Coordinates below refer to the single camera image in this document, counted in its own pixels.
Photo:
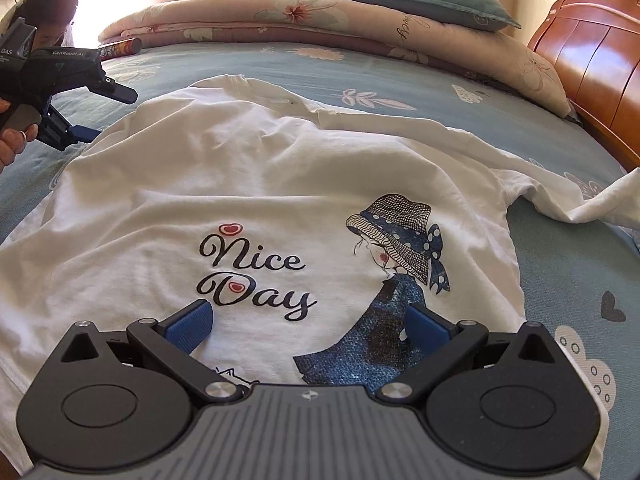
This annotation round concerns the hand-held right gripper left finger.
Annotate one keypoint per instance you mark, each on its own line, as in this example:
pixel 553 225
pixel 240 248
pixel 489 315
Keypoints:
pixel 192 322

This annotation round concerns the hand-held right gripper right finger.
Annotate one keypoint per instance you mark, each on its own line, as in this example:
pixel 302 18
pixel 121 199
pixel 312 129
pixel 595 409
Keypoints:
pixel 425 327

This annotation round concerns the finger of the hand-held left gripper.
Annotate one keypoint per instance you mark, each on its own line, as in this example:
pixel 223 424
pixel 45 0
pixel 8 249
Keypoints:
pixel 82 133

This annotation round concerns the white printed t-shirt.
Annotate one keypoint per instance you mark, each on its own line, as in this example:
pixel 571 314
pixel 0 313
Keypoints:
pixel 250 185

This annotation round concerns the person's left hand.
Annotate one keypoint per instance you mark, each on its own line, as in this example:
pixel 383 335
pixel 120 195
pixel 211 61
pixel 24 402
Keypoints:
pixel 12 142

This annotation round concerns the red snack can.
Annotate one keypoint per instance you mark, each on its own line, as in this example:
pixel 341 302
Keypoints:
pixel 120 47

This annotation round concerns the blue floral bed sheet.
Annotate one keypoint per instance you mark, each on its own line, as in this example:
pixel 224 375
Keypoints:
pixel 450 75

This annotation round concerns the pink floral folded quilt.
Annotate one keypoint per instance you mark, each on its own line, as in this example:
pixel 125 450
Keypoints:
pixel 350 25

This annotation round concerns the wooden headboard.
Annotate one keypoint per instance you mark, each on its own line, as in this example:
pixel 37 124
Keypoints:
pixel 595 55

